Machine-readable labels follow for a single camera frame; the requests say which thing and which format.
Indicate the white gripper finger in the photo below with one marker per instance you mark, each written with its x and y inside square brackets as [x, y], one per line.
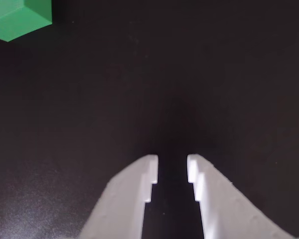
[221, 206]
[124, 194]

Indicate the green cube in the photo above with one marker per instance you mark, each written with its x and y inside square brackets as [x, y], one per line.
[17, 17]

